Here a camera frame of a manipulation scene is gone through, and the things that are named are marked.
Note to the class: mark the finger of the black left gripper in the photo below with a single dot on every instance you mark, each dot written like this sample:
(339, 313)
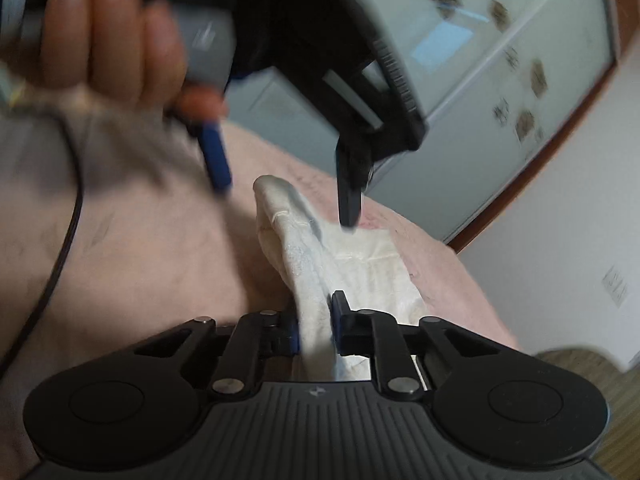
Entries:
(353, 168)
(201, 109)

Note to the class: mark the white wardrobe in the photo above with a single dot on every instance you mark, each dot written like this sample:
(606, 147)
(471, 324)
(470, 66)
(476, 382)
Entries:
(501, 82)

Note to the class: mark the white wall switch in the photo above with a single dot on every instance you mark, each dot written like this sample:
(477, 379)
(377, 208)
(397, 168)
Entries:
(616, 286)

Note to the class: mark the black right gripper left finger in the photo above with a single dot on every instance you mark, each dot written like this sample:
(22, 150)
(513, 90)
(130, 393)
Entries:
(260, 345)

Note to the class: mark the white pants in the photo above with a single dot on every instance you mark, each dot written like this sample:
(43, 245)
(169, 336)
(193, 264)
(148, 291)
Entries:
(315, 258)

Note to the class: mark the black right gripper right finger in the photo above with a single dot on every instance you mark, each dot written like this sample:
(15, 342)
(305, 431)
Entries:
(376, 335)

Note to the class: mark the pink bed blanket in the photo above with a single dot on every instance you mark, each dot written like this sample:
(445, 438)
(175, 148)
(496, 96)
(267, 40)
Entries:
(154, 246)

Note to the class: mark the left hand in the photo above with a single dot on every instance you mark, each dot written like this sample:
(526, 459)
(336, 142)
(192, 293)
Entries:
(123, 50)

